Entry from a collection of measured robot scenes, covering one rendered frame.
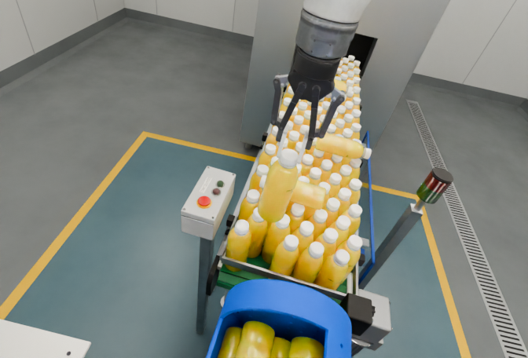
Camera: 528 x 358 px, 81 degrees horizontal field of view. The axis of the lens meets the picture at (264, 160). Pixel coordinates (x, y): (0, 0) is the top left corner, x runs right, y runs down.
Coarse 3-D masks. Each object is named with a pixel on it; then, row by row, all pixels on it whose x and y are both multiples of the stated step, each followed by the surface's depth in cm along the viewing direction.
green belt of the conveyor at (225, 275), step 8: (224, 264) 97; (256, 264) 99; (264, 264) 100; (224, 272) 95; (232, 272) 96; (240, 272) 96; (248, 272) 97; (224, 280) 94; (232, 280) 94; (240, 280) 94; (344, 288) 98
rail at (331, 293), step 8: (224, 256) 91; (232, 264) 91; (240, 264) 90; (248, 264) 90; (256, 272) 91; (264, 272) 90; (272, 272) 89; (288, 280) 89; (296, 280) 89; (312, 288) 89; (320, 288) 88; (328, 296) 90; (336, 296) 89; (344, 296) 88
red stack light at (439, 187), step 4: (428, 176) 93; (432, 176) 91; (424, 180) 95; (428, 180) 92; (432, 180) 91; (436, 180) 90; (428, 184) 92; (432, 184) 91; (436, 184) 90; (440, 184) 90; (444, 184) 89; (448, 184) 90; (432, 188) 92; (436, 188) 91; (440, 188) 91; (444, 188) 91; (440, 192) 92
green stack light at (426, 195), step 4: (424, 184) 94; (420, 188) 96; (424, 188) 94; (428, 188) 93; (416, 192) 97; (420, 192) 96; (424, 192) 94; (428, 192) 93; (432, 192) 92; (436, 192) 92; (420, 196) 96; (424, 196) 94; (428, 196) 94; (432, 196) 93; (436, 196) 93; (440, 196) 94; (424, 200) 95; (428, 200) 94; (432, 200) 94; (436, 200) 94
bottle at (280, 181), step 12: (276, 168) 67; (288, 168) 66; (276, 180) 67; (288, 180) 67; (264, 192) 72; (276, 192) 69; (288, 192) 69; (264, 204) 73; (276, 204) 71; (264, 216) 75; (276, 216) 74
